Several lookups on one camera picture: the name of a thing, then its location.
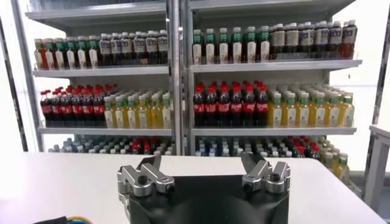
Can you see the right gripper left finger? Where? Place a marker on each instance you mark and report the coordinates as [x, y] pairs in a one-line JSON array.
[[143, 179]]

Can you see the white cap reddish tea bottle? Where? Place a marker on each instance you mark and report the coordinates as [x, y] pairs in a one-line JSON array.
[[349, 38]]

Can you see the white cap blue label bottle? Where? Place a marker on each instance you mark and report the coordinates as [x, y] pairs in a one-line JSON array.
[[306, 38], [139, 47], [321, 37], [335, 37], [127, 47], [151, 46], [162, 45], [104, 48], [115, 48]]

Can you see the beige label dark bottle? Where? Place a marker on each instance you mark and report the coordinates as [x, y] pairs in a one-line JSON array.
[[291, 39], [277, 39]]

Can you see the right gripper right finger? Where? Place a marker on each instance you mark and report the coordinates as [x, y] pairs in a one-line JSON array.
[[259, 178]]

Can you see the white metal shelf unit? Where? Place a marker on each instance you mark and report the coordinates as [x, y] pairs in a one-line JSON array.
[[274, 65], [100, 71]]

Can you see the red cap cola bottle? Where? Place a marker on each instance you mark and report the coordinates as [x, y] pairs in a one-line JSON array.
[[77, 109], [262, 106], [56, 109], [99, 108], [249, 106], [88, 109], [315, 150], [224, 107], [46, 109], [300, 150], [211, 107], [135, 148], [146, 148], [199, 107], [66, 109], [236, 107]]

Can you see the black window frame post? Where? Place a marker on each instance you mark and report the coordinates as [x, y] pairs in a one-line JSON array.
[[380, 85], [16, 103]]

